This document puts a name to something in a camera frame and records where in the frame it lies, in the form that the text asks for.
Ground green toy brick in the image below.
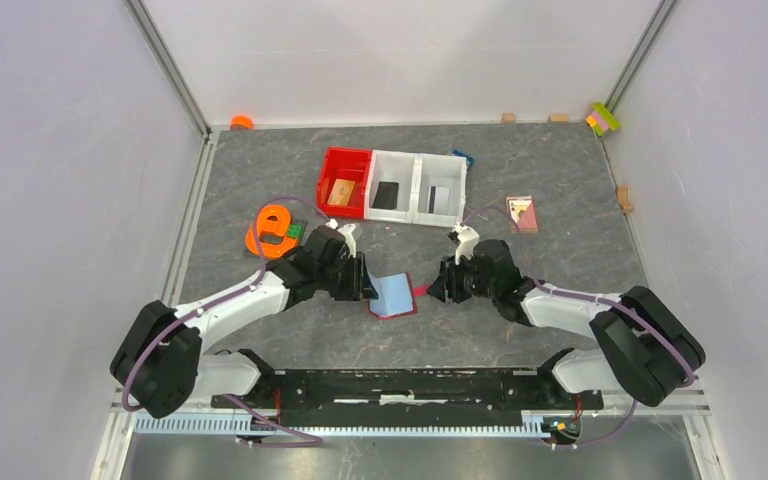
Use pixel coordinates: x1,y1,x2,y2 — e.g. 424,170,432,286
285,224,305,239

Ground aluminium frame rail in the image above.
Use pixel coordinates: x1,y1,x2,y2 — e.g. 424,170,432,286
110,368,710,439

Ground black credit card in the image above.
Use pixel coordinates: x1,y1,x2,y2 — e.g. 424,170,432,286
371,181,400,210

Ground red plastic bin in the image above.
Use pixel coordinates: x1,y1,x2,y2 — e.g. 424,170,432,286
316,146,372,219

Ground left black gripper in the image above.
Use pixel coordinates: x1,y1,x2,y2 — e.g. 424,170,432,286
316,251,379,301

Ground small wooden block left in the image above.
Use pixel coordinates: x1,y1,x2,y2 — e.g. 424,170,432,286
500,112,517,124

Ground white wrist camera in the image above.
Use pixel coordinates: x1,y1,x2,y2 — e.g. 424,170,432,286
448,224,480,265
326,219,362,258

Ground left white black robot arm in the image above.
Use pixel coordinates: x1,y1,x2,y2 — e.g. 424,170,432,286
110,220,378,418

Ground red card holder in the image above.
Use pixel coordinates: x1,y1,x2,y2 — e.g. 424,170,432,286
367,272,430,320

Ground gold striped credit card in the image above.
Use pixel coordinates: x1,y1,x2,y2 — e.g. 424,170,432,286
326,178,355,207

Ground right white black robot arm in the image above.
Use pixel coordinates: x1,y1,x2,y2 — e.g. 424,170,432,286
427,240,707,408

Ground white two-compartment bin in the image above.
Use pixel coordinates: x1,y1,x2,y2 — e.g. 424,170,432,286
364,150,468,228

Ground wooden arch block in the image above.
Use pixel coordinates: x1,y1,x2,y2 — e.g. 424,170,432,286
616,185,635,215

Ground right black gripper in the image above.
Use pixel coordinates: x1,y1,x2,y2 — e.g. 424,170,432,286
425,250,498,305

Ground colourful stacked toy bricks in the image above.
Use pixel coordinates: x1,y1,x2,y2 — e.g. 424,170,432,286
585,102,621,137

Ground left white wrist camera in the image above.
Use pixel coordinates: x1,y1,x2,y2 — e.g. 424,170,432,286
326,219,362,258

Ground orange tape roll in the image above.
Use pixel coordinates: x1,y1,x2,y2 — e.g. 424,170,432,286
229,115,254,130

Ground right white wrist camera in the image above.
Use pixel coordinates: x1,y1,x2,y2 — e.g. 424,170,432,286
448,224,480,265

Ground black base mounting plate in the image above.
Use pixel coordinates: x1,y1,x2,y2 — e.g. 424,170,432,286
241,368,604,428

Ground blue object behind bin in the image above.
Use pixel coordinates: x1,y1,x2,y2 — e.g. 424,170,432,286
451,149,475,169

